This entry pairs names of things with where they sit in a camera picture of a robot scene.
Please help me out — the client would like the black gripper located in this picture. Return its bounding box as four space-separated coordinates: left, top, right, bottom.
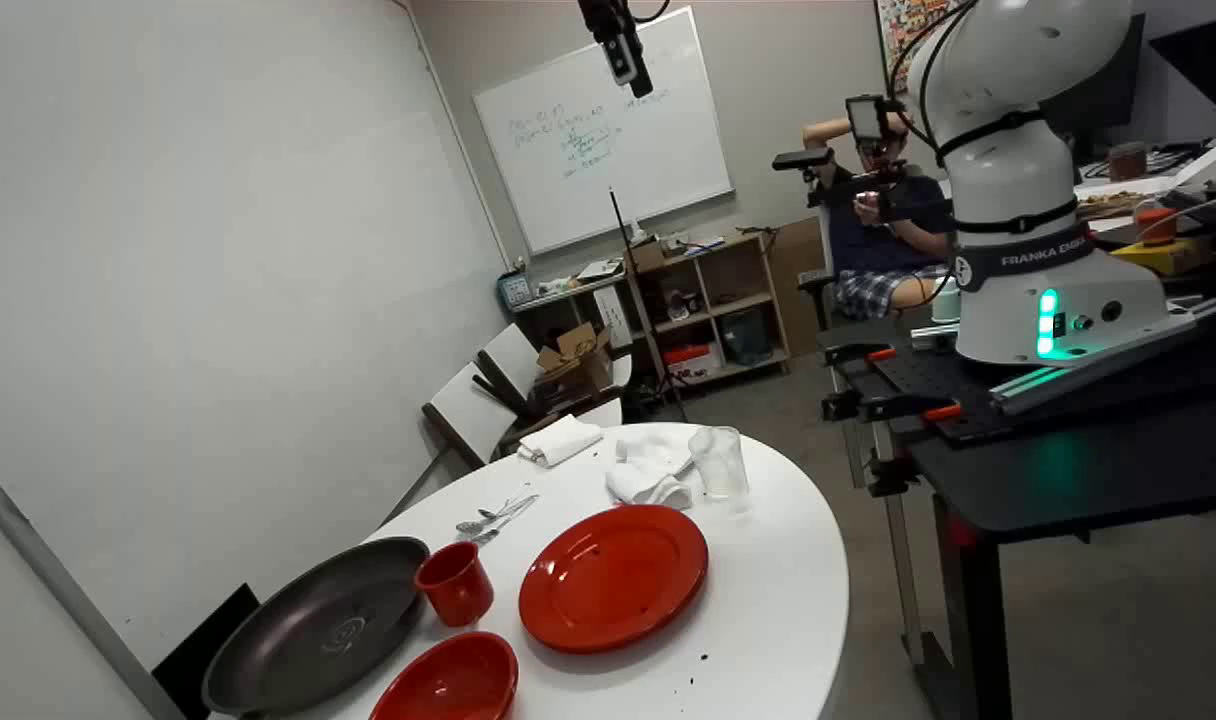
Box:
577 0 658 102

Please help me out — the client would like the white towel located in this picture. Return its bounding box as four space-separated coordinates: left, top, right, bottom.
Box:
517 412 607 474
602 423 707 511

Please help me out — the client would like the folded white towel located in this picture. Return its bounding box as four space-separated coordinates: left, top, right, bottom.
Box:
517 412 607 474

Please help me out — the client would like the black VR headset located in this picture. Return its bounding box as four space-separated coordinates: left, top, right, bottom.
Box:
841 93 893 146

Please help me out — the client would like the thin metal stand pole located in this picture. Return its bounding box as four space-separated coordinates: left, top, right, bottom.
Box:
602 188 677 412

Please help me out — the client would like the dark side table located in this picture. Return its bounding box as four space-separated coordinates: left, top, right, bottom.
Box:
503 265 638 355

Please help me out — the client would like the wooden cubby shelf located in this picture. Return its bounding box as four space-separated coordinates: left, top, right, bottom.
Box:
626 227 792 394

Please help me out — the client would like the blue bag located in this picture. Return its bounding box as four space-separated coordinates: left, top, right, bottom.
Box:
495 265 539 321

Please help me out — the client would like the seated person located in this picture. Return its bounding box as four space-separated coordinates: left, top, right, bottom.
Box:
805 112 965 323

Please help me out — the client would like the clear plastic measuring cup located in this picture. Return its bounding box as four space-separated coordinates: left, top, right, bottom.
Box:
684 423 750 509

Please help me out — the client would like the metal spoon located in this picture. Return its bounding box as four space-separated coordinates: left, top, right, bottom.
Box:
452 489 542 535

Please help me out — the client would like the black table clamp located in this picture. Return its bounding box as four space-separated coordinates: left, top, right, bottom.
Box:
862 454 919 500

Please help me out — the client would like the metal fork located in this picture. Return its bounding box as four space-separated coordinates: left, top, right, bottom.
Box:
468 511 520 550

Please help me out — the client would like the red cloth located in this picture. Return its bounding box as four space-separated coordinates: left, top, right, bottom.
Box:
517 500 713 655

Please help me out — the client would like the red mug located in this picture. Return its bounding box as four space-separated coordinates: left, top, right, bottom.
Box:
410 535 498 634

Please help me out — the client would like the yellow object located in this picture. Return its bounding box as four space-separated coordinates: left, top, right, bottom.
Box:
1116 238 1216 282

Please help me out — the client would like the black monitor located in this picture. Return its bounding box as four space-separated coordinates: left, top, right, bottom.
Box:
1145 8 1216 133

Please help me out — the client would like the black desk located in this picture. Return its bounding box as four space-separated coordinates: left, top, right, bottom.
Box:
818 314 1216 720

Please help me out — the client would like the red bowl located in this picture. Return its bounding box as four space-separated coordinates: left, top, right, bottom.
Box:
366 630 523 720

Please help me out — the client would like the dark frying pan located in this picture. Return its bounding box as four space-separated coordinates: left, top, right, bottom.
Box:
199 534 435 720

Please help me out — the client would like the black box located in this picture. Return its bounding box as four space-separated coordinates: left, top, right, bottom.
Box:
151 582 263 720

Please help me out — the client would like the wall whiteboard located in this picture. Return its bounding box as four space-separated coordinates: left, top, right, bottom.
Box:
472 5 740 261

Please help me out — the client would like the colourful wall poster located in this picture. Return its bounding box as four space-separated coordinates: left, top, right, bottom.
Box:
872 0 965 98

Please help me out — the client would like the round white pedestal table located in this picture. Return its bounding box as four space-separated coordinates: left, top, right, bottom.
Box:
202 416 854 720

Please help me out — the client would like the aluminium rail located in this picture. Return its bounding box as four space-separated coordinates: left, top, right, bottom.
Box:
989 297 1216 412

